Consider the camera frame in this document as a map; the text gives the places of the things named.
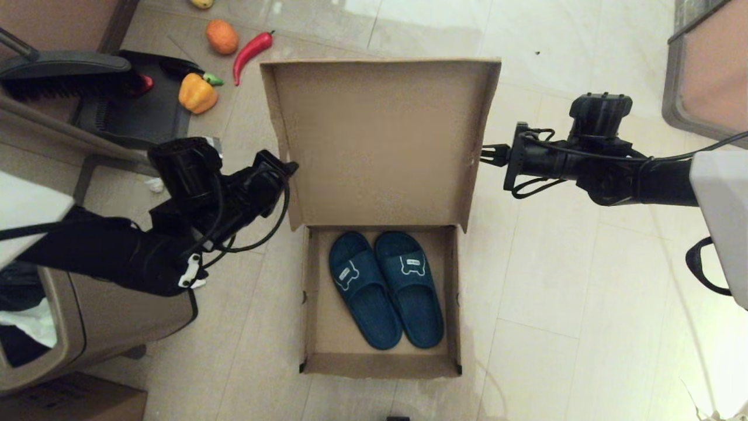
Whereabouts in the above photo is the black dustpan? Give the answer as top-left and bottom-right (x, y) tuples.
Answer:
(75, 51), (205, 151)

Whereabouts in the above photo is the brown table with grey frame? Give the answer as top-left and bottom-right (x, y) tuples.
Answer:
(0, 0), (142, 62)
(660, 0), (748, 141)

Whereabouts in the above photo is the white cable clip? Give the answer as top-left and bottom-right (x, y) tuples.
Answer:
(178, 253), (206, 289)

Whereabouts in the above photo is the black broom brush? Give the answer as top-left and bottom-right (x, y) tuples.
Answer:
(0, 26), (141, 103)

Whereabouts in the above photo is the black strap loop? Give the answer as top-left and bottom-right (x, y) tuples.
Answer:
(685, 237), (732, 296)

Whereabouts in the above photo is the white crumpled plastic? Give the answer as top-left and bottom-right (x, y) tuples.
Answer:
(678, 377), (728, 421)

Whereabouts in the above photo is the white tissue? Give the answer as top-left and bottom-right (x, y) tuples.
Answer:
(0, 297), (58, 348)

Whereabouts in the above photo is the closed brown cardboard carton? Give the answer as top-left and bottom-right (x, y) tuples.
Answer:
(0, 374), (148, 421)

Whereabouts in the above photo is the dark toy eggplant green stem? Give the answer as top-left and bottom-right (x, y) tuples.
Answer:
(159, 58), (225, 87)

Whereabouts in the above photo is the orange toy fruit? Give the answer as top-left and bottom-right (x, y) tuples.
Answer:
(205, 19), (239, 56)

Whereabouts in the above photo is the black bin liner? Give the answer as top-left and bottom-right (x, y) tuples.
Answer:
(0, 260), (59, 368)

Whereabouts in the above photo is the brown cardboard shoe box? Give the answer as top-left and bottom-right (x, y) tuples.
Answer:
(260, 57), (502, 378)

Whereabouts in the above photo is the red toy chili pepper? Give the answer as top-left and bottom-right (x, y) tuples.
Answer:
(233, 32), (275, 87)

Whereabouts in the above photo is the dark blue rubber slipper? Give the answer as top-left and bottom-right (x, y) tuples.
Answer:
(374, 231), (445, 349)
(328, 231), (403, 351)

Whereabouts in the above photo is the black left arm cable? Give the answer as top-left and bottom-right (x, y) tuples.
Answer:
(181, 170), (292, 270)

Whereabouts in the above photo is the orange toy bell pepper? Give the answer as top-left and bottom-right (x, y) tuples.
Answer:
(178, 73), (219, 115)

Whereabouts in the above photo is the brown metal tube frame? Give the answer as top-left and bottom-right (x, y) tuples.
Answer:
(0, 92), (161, 205)

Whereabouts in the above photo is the brown trash bin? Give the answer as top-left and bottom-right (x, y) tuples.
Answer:
(0, 263), (198, 394)

